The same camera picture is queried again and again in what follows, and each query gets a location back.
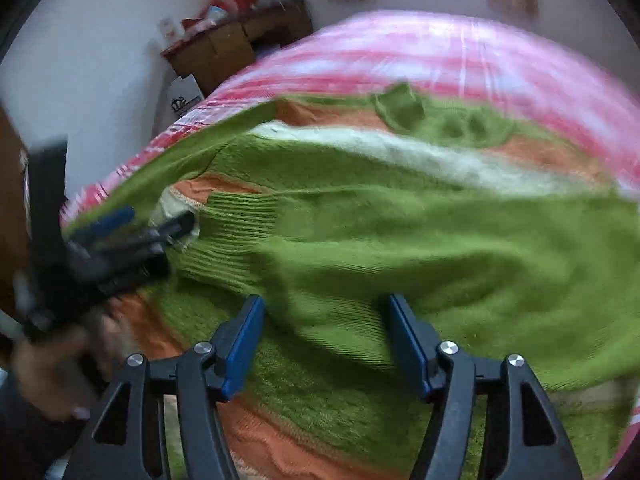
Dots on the person's left hand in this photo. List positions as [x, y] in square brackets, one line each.
[45, 370]

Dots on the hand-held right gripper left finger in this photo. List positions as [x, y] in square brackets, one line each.
[245, 345]

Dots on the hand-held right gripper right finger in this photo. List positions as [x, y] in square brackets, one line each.
[410, 345]

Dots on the brown wooden board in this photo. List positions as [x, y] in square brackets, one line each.
[12, 200]

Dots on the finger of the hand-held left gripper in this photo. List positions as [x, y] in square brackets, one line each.
[112, 220]
[170, 227]

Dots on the green fleece cloth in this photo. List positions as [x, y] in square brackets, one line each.
[350, 230]

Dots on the bed with red plaid sheet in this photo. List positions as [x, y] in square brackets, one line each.
[400, 55]

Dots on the brown wooden desk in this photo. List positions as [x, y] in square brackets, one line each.
[225, 50]

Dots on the person's left forearm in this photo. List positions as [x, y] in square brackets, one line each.
[25, 440]

